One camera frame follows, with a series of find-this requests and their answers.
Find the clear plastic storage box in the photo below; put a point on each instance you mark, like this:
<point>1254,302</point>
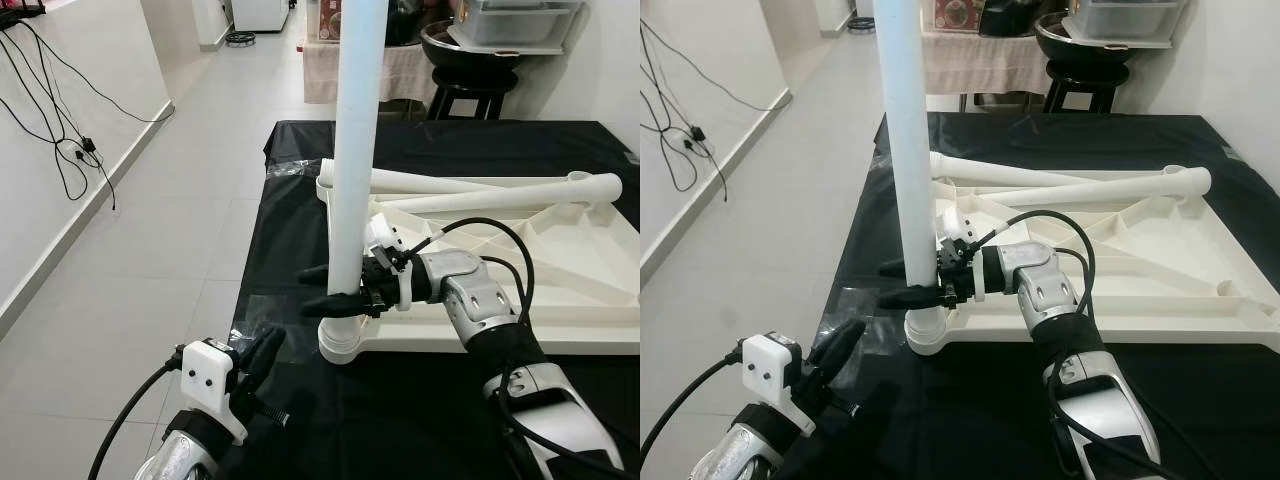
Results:
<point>1125,22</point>
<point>520,25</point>

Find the white plastic children table top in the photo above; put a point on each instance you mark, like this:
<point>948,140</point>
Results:
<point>560,290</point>
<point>1150,280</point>

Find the beige cloth covered table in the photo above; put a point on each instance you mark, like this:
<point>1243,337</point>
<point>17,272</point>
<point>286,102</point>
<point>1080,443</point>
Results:
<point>1000,65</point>
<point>410,75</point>

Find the white cabinet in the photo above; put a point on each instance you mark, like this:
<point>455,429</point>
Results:
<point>260,12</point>

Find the clear tape patch on cloth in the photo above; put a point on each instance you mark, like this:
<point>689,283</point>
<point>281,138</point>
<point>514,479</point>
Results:
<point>860,312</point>
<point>270,318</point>

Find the clear plastic sheet piece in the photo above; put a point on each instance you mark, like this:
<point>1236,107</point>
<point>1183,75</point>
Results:
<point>290,170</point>

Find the printed cardboard box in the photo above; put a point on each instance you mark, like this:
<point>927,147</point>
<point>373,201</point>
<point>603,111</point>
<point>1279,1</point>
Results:
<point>960,12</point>
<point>330,20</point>

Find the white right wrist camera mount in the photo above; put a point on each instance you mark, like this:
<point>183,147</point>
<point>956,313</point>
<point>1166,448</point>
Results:
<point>385,232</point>
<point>955,228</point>

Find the black tablecloth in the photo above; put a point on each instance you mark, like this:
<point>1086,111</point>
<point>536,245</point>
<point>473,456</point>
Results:
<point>400,430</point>
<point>1000,430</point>

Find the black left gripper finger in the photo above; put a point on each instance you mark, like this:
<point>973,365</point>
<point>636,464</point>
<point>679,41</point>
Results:
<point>838,355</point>
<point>262,360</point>

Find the black glossy container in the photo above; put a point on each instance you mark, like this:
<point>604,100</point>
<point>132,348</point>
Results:
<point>405,22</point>
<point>1010,18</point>

